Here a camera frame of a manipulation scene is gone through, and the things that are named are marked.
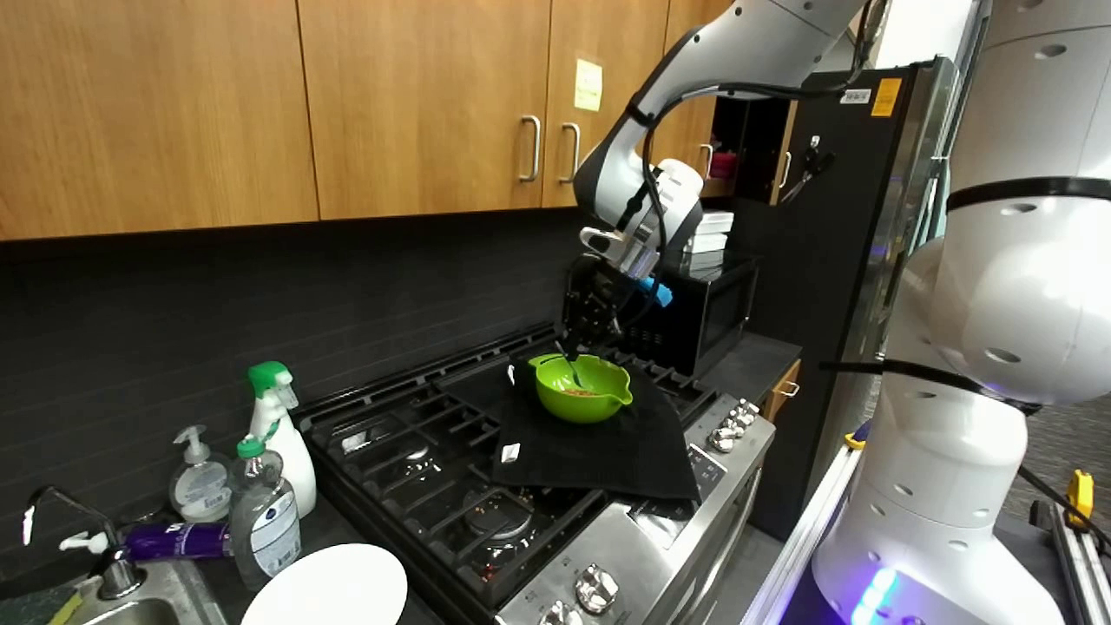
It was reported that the white green spray bottle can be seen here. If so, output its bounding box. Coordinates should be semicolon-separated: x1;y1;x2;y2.
243;357;321;521

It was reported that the black ribbed cloth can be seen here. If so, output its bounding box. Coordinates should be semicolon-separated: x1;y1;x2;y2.
488;352;704;508

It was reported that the stainless steel sink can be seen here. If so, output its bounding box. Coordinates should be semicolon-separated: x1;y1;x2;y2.
46;558;230;625

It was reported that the green cap dish soap bottle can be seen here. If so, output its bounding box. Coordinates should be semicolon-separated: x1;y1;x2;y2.
227;435;308;590

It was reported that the black gas stove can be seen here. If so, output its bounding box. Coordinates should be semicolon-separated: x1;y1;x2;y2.
303;327;779;625

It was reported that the clear pump soap dispenser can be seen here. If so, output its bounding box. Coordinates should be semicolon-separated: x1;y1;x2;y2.
170;425;239;523

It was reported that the yellow sticky note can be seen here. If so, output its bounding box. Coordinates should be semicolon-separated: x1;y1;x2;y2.
574;60;607;114

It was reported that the white round plate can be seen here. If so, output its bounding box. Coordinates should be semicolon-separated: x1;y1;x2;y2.
235;539;413;625

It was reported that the light green bowl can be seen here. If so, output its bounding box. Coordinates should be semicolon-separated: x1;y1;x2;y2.
527;352;639;427

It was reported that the silver cabinet door handle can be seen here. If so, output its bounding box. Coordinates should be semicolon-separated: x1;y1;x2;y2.
556;119;588;192
512;111;545;187

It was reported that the wooden cabinet door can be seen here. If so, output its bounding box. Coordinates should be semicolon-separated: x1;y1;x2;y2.
294;0;556;224
0;0;321;242
541;0;673;213

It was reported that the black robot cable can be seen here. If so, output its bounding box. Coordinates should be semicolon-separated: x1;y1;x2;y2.
820;354;1111;536

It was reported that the black kitchen faucet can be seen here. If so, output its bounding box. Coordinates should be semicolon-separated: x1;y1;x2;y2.
0;481;150;604

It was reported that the yellow clamp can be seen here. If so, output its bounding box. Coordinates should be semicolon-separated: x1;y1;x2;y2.
1063;467;1097;536

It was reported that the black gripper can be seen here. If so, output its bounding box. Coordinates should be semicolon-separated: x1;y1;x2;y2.
566;223;665;332

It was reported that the yellow fridge label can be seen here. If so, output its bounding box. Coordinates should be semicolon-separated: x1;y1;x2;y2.
867;76;905;122

